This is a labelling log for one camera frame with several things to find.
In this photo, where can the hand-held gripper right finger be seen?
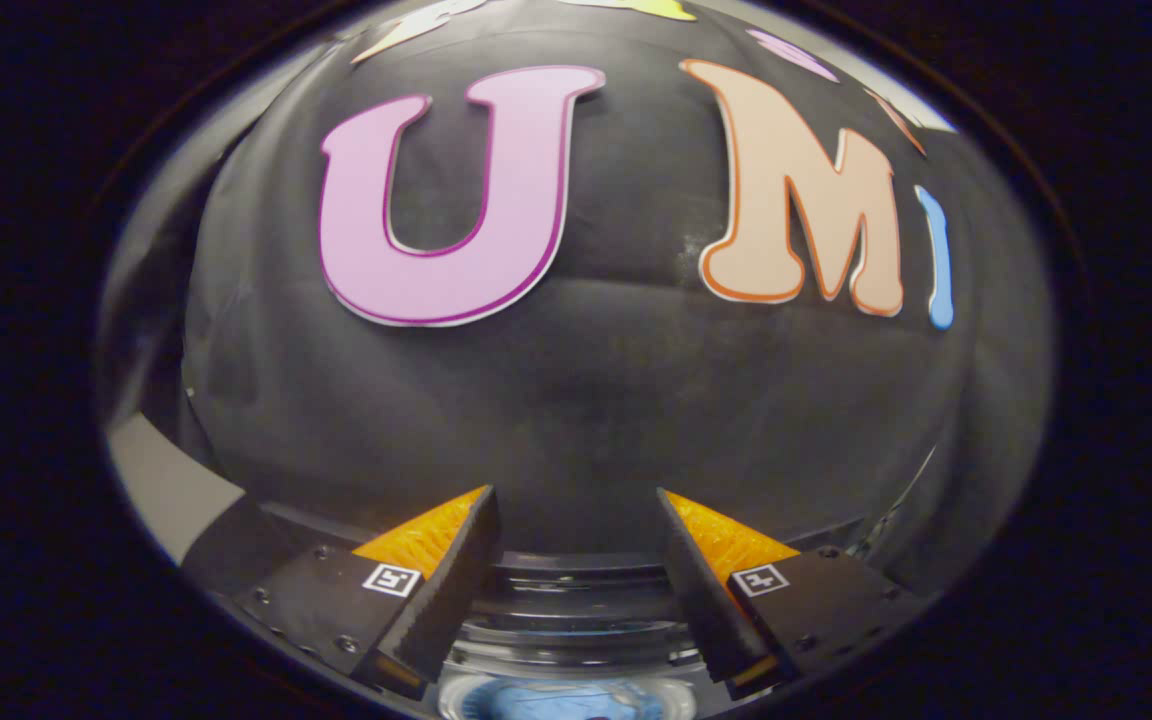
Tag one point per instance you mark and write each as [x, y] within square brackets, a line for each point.
[711, 600]

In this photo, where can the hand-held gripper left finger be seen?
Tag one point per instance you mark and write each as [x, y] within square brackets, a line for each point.
[441, 600]

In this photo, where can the grey washing machine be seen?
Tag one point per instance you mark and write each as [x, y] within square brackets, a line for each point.
[576, 662]

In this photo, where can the light blue garment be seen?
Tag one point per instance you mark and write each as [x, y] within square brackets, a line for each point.
[556, 702]

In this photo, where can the black backdrop cloth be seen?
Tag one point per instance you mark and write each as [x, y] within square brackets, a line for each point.
[616, 400]

